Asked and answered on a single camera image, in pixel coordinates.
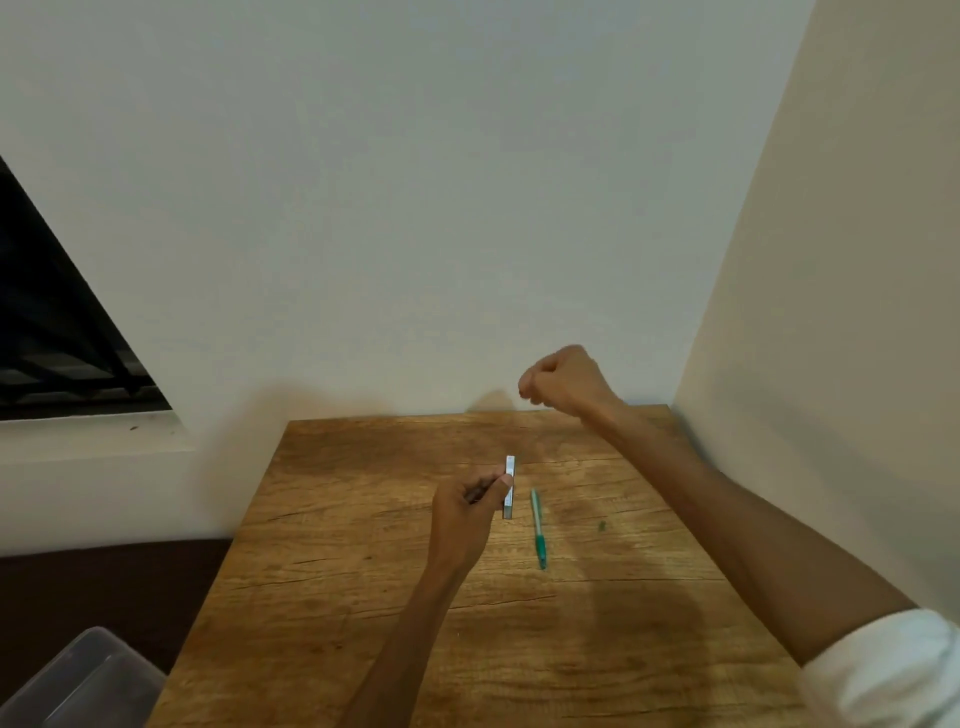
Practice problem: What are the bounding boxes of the green pen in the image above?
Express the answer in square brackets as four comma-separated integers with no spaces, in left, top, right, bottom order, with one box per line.
[530,488,549,570]

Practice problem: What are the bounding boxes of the person's right hand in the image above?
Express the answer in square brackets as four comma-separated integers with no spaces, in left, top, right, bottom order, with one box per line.
[517,345,621,420]

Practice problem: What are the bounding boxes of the wooden table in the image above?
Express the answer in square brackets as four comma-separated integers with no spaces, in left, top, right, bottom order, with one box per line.
[145,405,819,728]

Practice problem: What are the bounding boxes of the white rolled shirt sleeve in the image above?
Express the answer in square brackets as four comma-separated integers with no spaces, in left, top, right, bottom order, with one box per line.
[796,608,960,728]

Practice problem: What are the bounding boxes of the clear plastic storage bin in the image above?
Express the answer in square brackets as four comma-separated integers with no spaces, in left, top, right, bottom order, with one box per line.
[0,627,168,728]

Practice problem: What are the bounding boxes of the person's left forearm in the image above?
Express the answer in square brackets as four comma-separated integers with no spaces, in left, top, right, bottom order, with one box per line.
[335,561,471,728]

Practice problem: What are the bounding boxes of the person's right forearm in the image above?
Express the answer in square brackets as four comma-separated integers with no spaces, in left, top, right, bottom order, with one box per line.
[582,396,919,667]

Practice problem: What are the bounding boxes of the person's left hand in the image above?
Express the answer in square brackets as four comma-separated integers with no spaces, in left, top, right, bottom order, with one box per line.
[428,464,516,579]

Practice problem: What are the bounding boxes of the dark window with grille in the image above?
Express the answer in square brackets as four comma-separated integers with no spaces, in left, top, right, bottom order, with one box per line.
[0,156,172,423]

